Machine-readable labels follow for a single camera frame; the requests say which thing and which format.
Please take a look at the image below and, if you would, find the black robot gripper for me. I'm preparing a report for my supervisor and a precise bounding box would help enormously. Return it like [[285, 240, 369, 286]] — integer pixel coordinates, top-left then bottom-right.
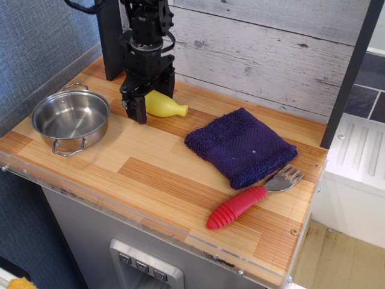
[[120, 33, 176, 124]]

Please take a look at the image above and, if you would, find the black post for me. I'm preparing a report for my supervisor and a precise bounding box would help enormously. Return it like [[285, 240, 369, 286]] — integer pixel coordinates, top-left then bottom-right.
[[97, 1, 123, 81], [320, 0, 384, 149]]

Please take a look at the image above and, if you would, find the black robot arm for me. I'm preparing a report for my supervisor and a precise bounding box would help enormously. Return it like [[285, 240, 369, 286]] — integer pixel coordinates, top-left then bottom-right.
[[120, 1, 176, 124]]

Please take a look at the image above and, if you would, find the purple folded towel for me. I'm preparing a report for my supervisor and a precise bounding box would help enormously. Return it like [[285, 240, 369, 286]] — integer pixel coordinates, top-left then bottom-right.
[[185, 108, 298, 190]]

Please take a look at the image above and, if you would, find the left black post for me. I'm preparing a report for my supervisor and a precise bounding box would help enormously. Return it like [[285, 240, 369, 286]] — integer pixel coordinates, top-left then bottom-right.
[[97, 1, 123, 81]]

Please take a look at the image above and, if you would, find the right black post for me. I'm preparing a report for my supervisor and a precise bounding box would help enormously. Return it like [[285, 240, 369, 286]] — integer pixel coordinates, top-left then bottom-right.
[[320, 0, 384, 149]]

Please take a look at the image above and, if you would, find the yellow toy banana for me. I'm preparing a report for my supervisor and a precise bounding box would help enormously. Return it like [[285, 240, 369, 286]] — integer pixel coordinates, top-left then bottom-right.
[[145, 90, 188, 117]]

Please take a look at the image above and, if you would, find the stainless steel pot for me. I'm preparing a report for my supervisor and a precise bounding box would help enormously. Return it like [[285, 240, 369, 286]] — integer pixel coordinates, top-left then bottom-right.
[[31, 82, 110, 157]]

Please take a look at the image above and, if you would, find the silver dispenser button panel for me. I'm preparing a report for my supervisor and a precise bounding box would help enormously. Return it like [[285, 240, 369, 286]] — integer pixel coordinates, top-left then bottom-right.
[[109, 238, 185, 288]]

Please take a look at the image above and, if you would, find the clear acrylic table edge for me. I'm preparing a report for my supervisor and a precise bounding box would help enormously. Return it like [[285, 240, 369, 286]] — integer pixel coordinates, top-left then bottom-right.
[[1, 143, 327, 288]]

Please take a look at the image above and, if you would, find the red handled metal fork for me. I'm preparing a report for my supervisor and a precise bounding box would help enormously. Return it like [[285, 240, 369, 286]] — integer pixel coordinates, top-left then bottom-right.
[[206, 164, 304, 230]]

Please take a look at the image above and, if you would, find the yellow black object on floor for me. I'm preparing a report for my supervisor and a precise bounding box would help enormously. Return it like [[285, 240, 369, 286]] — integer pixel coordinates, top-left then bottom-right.
[[1, 263, 37, 289]]

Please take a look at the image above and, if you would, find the white grooved side unit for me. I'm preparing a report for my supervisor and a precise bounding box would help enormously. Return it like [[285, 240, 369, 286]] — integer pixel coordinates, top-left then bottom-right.
[[312, 114, 384, 247]]

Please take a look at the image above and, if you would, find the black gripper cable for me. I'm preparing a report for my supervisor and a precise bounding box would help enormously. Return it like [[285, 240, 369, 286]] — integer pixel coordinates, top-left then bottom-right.
[[161, 30, 177, 55]]

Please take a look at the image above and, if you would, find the grey toy fridge cabinet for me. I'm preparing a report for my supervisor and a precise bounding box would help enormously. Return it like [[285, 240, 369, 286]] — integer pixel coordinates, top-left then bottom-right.
[[43, 186, 291, 288]]

